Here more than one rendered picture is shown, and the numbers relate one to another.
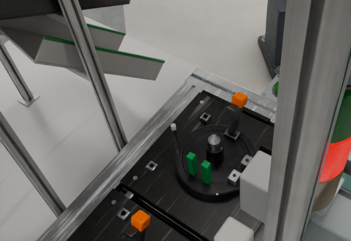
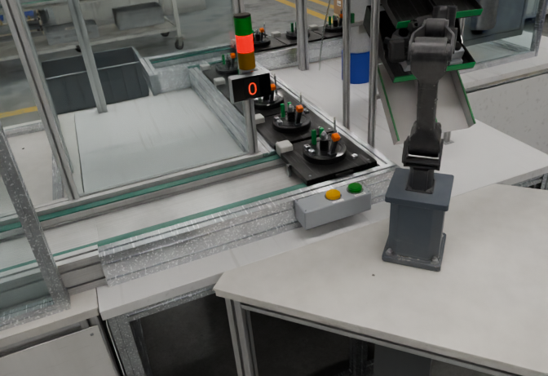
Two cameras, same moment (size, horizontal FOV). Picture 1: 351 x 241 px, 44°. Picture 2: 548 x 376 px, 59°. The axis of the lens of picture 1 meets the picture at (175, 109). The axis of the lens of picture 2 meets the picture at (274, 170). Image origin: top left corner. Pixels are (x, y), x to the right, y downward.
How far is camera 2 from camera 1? 159 cm
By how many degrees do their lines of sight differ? 81
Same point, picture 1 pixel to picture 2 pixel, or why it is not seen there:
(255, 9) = (495, 254)
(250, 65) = not seen: hidden behind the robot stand
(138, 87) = not seen: hidden behind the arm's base
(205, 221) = (298, 145)
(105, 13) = not seen: outside the picture
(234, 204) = (298, 152)
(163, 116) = (370, 150)
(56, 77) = (461, 151)
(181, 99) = (380, 160)
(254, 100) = (356, 178)
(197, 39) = (467, 211)
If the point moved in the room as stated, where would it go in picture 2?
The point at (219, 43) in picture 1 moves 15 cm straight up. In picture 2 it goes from (455, 219) to (461, 174)
